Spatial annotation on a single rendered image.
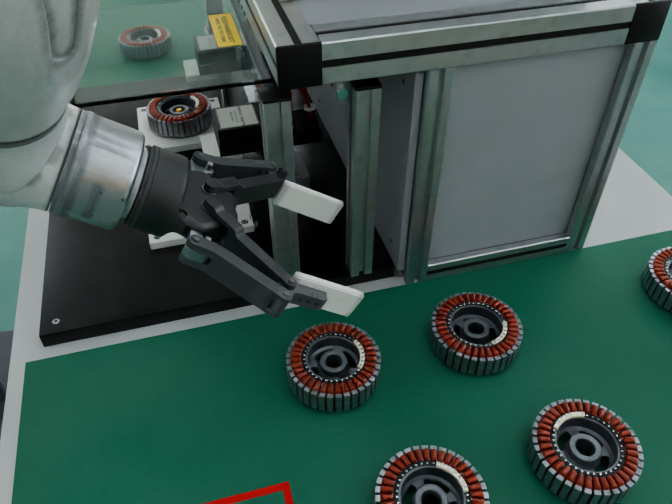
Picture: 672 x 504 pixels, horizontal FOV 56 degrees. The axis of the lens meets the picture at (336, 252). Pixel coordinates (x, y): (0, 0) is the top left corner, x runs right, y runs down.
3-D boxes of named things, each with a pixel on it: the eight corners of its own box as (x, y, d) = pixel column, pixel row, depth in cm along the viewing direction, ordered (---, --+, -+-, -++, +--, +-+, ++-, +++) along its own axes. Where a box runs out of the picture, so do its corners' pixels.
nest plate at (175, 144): (142, 157, 107) (140, 151, 106) (138, 113, 118) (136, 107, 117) (230, 144, 110) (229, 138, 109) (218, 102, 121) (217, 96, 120)
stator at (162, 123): (156, 145, 108) (152, 126, 105) (143, 114, 115) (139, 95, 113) (220, 130, 111) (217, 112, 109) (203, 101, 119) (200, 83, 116)
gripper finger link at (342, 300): (296, 270, 55) (296, 276, 55) (363, 291, 58) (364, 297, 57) (280, 292, 57) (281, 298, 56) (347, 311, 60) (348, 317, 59)
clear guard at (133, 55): (31, 163, 65) (11, 112, 61) (44, 61, 82) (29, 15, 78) (336, 118, 72) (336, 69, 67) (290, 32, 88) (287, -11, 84)
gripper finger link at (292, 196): (272, 204, 66) (272, 200, 67) (330, 224, 69) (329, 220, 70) (285, 183, 64) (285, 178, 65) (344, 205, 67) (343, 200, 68)
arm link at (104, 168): (40, 234, 51) (114, 255, 54) (70, 148, 46) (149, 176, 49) (61, 170, 58) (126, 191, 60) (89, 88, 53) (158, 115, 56)
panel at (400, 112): (396, 270, 87) (414, 68, 67) (291, 60, 134) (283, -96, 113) (404, 269, 87) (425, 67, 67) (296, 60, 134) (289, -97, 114)
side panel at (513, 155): (406, 285, 88) (429, 70, 66) (398, 270, 90) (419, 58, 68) (583, 248, 94) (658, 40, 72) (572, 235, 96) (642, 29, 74)
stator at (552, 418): (656, 483, 66) (669, 466, 64) (572, 528, 63) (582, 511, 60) (584, 401, 74) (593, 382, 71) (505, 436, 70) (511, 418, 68)
